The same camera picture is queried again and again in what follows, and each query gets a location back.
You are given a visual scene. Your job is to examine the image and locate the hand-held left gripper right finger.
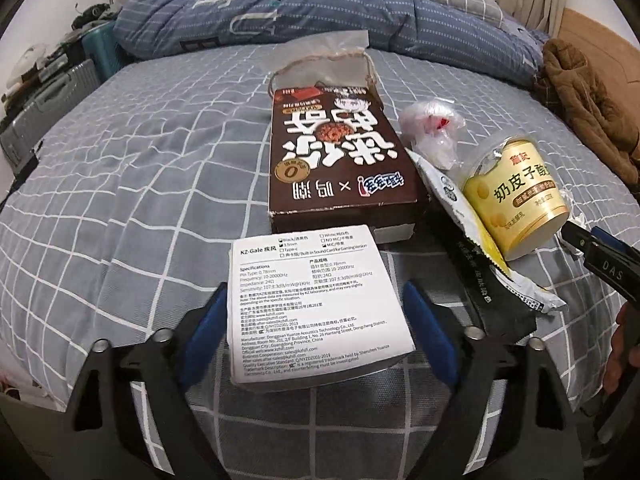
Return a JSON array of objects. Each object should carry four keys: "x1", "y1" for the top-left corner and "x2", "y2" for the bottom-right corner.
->
[{"x1": 402, "y1": 280, "x2": 583, "y2": 480}]

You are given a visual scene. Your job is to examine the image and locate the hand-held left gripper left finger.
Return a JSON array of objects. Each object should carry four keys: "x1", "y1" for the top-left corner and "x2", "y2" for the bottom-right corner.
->
[{"x1": 67, "y1": 282, "x2": 236, "y2": 480}]

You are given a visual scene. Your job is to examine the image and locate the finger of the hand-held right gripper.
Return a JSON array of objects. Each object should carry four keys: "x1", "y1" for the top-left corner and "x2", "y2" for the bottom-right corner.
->
[
  {"x1": 592, "y1": 226, "x2": 640, "y2": 261},
  {"x1": 562, "y1": 220, "x2": 640, "y2": 286}
]

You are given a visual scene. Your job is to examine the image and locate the white printed cardboard box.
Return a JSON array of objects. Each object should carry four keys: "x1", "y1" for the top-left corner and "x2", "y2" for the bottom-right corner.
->
[{"x1": 227, "y1": 224, "x2": 418, "y2": 391}]

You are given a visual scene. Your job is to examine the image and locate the yellow yogurt cup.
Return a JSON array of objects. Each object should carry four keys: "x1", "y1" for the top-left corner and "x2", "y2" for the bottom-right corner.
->
[{"x1": 460, "y1": 130, "x2": 571, "y2": 262}]

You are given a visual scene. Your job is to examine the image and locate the brown snack box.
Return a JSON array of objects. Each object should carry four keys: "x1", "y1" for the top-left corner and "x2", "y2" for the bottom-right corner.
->
[{"x1": 268, "y1": 85, "x2": 432, "y2": 245}]

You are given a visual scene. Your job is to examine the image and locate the clear plastic bag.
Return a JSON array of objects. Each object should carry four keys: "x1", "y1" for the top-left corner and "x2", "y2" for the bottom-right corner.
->
[{"x1": 398, "y1": 100, "x2": 468, "y2": 171}]

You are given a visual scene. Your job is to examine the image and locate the person's right hand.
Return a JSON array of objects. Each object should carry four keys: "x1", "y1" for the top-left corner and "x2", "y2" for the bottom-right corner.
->
[{"x1": 601, "y1": 304, "x2": 640, "y2": 386}]

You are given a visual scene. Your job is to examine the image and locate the black foil wrapper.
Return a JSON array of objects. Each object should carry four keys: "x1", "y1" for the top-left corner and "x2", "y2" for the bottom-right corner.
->
[{"x1": 425, "y1": 210, "x2": 538, "y2": 336}]

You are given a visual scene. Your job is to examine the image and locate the white yellow snack packet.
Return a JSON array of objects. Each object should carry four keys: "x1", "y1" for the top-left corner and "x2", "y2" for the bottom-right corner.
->
[{"x1": 405, "y1": 147, "x2": 568, "y2": 316}]

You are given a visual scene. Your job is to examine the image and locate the brown fleece jacket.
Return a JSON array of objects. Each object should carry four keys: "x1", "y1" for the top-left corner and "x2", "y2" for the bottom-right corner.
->
[{"x1": 535, "y1": 37, "x2": 640, "y2": 186}]

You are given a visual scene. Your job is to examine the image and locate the grey checked bedsheet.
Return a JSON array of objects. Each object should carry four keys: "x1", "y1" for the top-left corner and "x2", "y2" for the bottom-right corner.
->
[{"x1": 0, "y1": 40, "x2": 640, "y2": 480}]

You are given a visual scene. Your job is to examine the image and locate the wooden headboard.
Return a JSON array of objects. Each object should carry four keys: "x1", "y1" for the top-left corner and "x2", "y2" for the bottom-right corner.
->
[{"x1": 557, "y1": 7, "x2": 640, "y2": 91}]

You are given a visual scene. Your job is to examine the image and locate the grey ribbed suitcase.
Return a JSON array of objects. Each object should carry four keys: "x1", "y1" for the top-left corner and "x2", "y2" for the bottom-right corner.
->
[{"x1": 0, "y1": 59, "x2": 98, "y2": 161}]

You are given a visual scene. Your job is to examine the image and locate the teal suitcase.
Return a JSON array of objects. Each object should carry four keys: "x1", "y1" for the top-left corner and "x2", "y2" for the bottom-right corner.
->
[{"x1": 80, "y1": 22, "x2": 131, "y2": 83}]

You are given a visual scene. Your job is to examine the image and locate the rolled blue checked quilt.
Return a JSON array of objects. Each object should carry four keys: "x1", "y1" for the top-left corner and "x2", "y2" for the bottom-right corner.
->
[{"x1": 114, "y1": 0, "x2": 551, "y2": 78}]

